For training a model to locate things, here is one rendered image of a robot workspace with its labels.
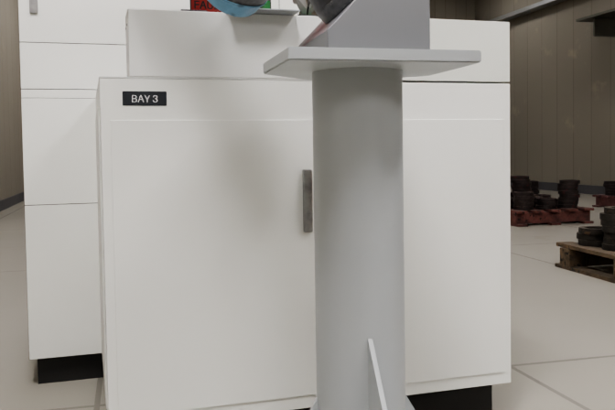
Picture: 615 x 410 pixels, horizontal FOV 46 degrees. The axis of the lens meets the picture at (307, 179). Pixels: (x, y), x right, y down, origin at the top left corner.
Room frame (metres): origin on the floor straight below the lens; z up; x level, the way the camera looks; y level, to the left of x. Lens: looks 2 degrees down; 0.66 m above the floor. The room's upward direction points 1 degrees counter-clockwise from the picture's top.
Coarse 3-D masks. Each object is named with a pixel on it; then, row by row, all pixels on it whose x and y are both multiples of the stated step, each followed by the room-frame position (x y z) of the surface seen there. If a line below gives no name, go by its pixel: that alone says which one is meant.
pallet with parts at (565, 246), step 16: (608, 208) 3.60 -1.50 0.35; (608, 224) 3.59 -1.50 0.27; (592, 240) 3.76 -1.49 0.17; (608, 240) 3.60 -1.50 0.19; (560, 256) 3.89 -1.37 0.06; (576, 256) 3.81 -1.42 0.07; (592, 256) 3.84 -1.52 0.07; (608, 256) 3.48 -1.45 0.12; (576, 272) 3.75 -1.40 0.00; (592, 272) 3.64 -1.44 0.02; (608, 272) 3.63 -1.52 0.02
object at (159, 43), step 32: (128, 32) 1.50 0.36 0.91; (160, 32) 1.52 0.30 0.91; (192, 32) 1.54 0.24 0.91; (224, 32) 1.56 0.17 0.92; (256, 32) 1.58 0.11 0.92; (288, 32) 1.60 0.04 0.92; (128, 64) 1.51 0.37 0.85; (160, 64) 1.52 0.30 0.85; (192, 64) 1.54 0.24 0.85; (224, 64) 1.56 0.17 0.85; (256, 64) 1.58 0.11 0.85
